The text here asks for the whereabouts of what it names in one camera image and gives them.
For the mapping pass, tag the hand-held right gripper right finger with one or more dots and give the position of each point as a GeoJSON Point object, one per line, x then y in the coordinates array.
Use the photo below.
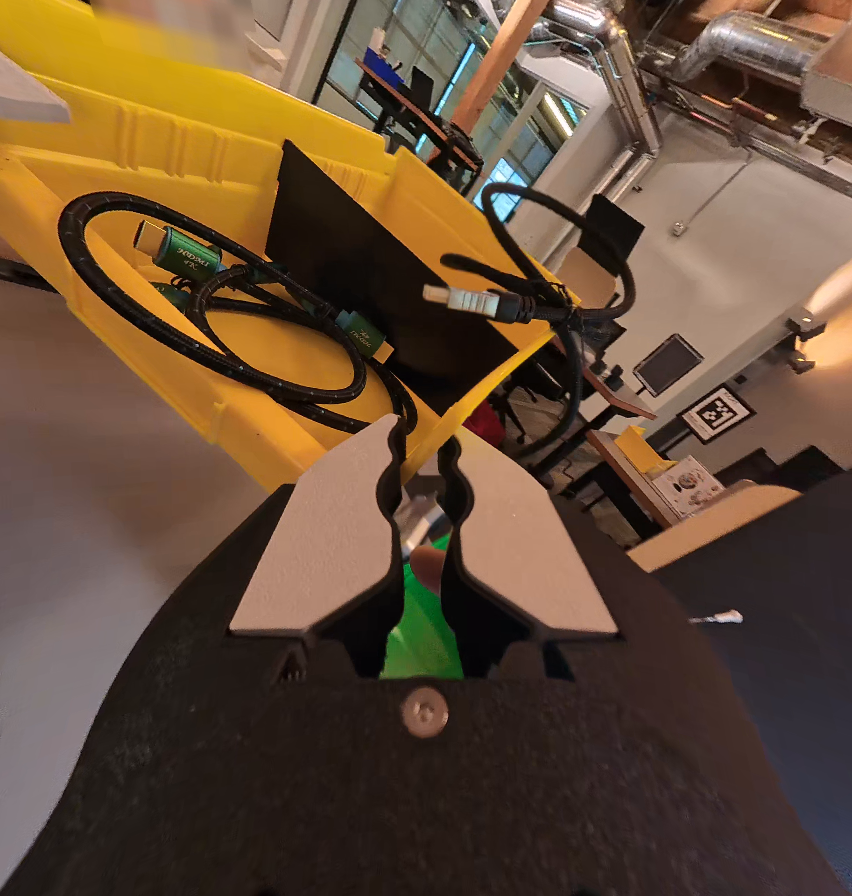
{"type": "Point", "coordinates": [531, 553]}

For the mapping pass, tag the white square marker tag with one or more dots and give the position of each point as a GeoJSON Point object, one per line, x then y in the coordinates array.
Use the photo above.
{"type": "Point", "coordinates": [717, 415]}

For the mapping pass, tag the white tipped pin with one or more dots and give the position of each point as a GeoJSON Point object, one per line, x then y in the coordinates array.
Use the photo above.
{"type": "Point", "coordinates": [720, 616]}

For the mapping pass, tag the black panel with wooden rim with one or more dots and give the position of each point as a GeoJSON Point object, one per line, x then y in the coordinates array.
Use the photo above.
{"type": "Point", "coordinates": [608, 245]}
{"type": "Point", "coordinates": [804, 658]}

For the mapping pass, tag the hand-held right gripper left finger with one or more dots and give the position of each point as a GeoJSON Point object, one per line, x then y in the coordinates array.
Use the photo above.
{"type": "Point", "coordinates": [321, 553]}

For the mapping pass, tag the green plastic bin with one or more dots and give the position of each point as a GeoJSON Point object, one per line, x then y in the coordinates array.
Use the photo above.
{"type": "Point", "coordinates": [423, 637]}

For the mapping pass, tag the black HDMI switch box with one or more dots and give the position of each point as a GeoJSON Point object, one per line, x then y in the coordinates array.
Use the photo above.
{"type": "Point", "coordinates": [423, 511]}

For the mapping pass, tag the black bin divider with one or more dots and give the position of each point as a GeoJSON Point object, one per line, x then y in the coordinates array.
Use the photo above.
{"type": "Point", "coordinates": [384, 266]}

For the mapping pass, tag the wooden office desk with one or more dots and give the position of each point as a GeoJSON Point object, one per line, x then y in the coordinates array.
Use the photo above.
{"type": "Point", "coordinates": [412, 105]}

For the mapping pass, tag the wall lamp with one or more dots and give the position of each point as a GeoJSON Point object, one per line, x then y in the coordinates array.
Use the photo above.
{"type": "Point", "coordinates": [807, 336]}

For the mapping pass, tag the dark framed wall screen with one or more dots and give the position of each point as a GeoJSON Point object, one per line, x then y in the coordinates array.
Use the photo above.
{"type": "Point", "coordinates": [668, 364]}

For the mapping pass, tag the yellow plastic bin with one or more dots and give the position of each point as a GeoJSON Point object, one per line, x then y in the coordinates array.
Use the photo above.
{"type": "Point", "coordinates": [146, 147]}

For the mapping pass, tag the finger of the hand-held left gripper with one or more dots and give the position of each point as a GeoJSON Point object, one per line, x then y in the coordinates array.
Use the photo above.
{"type": "Point", "coordinates": [13, 91]}

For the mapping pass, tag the white printed box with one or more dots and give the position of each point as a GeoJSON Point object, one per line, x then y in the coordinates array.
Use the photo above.
{"type": "Point", "coordinates": [689, 490]}

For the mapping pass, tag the silver air duct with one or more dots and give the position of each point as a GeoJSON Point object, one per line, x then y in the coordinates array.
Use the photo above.
{"type": "Point", "coordinates": [734, 49]}

